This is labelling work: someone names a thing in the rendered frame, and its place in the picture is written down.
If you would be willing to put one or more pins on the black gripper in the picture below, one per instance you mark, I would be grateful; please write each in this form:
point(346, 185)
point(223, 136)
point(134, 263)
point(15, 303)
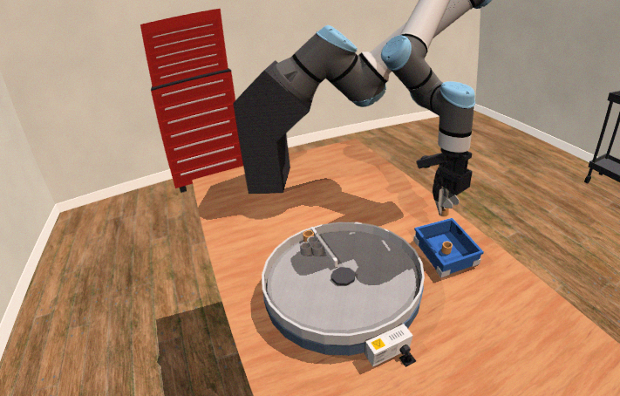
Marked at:
point(449, 175)

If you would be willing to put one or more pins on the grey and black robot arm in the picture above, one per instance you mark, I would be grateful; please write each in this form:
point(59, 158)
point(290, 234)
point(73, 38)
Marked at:
point(361, 78)

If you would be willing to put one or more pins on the round grey turntable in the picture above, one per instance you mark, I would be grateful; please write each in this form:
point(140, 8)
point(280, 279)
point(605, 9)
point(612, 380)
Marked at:
point(376, 277)

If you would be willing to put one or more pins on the blue crate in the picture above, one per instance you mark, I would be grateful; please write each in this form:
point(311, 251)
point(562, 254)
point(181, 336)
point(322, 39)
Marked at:
point(465, 252)

